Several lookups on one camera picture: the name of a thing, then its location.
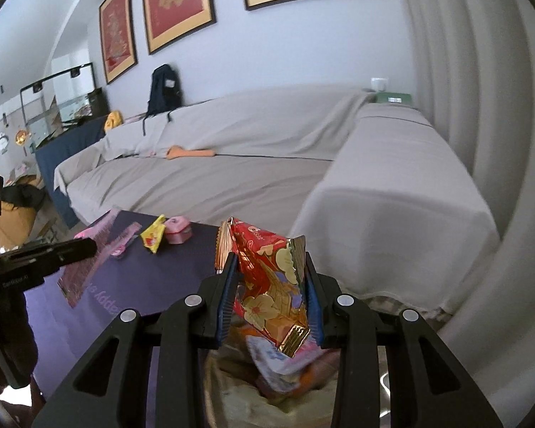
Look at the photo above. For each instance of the orange wall ornament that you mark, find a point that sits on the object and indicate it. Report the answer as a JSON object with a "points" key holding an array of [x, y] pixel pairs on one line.
{"points": [[22, 137]]}

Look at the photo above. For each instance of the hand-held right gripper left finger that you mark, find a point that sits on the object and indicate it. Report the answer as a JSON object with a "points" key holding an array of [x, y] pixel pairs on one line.
{"points": [[228, 294]]}

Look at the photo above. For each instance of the navy blanket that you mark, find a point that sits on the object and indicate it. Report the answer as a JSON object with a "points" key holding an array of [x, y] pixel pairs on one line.
{"points": [[62, 151]]}

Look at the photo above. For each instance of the pink toy box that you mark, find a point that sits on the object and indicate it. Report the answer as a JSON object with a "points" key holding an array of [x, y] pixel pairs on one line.
{"points": [[178, 229]]}

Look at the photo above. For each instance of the purple mat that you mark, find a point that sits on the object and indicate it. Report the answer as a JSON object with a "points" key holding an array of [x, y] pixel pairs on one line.
{"points": [[160, 285]]}

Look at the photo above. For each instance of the white curtain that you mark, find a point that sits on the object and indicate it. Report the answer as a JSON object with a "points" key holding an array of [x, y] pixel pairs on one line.
{"points": [[495, 98]]}

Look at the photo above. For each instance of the orange wooden spoon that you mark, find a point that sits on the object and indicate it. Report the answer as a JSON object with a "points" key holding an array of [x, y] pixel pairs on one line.
{"points": [[191, 154]]}

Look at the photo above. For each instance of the black yellow bag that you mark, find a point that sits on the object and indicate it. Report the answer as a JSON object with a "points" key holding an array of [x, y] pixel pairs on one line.
{"points": [[20, 214]]}

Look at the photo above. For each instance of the sofa with grey cover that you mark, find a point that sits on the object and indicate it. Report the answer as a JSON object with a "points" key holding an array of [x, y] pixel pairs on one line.
{"points": [[272, 178]]}

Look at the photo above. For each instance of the glass tank with black frame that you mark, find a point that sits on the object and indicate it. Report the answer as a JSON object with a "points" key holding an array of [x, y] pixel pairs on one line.
{"points": [[71, 109]]}

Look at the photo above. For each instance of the small yellow red packet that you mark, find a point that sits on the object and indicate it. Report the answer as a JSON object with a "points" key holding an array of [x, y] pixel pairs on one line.
{"points": [[154, 234]]}

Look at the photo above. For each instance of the orange snack packet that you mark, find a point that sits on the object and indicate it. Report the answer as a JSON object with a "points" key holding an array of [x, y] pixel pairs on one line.
{"points": [[314, 376]]}

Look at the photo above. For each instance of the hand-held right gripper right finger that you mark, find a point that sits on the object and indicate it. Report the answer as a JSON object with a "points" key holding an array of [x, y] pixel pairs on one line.
{"points": [[314, 307]]}

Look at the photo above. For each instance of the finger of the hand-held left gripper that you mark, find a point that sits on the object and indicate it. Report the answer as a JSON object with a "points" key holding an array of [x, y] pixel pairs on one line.
{"points": [[58, 252]]}

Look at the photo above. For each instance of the narrow red gold framed picture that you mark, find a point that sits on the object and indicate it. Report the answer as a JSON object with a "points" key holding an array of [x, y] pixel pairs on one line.
{"points": [[118, 31]]}

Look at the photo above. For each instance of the red gold snack packet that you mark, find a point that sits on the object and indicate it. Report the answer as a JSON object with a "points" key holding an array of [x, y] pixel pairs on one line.
{"points": [[267, 276]]}

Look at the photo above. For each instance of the yellow plush toy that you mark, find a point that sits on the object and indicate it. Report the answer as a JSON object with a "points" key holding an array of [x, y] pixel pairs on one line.
{"points": [[114, 120]]}

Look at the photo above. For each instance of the black backpack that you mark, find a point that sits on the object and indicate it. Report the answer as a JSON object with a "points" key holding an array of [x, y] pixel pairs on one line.
{"points": [[162, 89]]}

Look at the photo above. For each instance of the square red gold framed picture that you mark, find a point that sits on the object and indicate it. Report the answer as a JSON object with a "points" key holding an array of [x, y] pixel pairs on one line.
{"points": [[176, 4]]}

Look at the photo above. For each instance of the white cup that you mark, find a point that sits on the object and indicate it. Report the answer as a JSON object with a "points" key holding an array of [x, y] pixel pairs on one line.
{"points": [[378, 84]]}

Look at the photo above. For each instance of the pink white snack packet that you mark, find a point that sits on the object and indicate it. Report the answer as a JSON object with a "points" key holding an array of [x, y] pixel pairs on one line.
{"points": [[272, 361]]}

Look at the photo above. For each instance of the pink translucent snack packet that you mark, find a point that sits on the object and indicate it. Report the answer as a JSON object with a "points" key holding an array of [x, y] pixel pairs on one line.
{"points": [[82, 278]]}

